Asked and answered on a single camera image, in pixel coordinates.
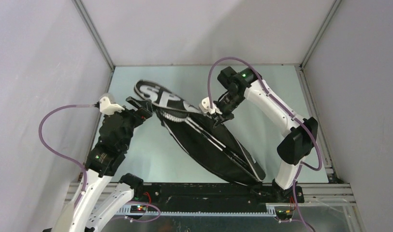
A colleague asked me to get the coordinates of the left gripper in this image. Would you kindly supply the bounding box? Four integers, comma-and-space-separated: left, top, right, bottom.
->
106, 96, 153, 150

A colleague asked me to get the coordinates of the black racket bag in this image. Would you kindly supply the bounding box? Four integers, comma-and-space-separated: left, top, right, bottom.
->
134, 80, 266, 186

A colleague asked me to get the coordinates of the white racket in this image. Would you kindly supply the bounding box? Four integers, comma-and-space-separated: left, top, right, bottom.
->
155, 109, 265, 185

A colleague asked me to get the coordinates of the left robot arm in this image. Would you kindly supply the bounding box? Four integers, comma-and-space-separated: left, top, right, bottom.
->
39, 94, 152, 232

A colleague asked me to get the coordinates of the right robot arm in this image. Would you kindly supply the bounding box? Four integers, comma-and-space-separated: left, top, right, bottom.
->
211, 67, 318, 202

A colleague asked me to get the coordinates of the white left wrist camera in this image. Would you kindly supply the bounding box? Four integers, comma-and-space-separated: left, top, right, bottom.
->
99, 93, 124, 116

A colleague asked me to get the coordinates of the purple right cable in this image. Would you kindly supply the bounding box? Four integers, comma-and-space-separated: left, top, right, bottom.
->
207, 57, 323, 232

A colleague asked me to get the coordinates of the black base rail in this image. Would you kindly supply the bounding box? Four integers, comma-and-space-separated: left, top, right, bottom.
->
134, 183, 305, 214

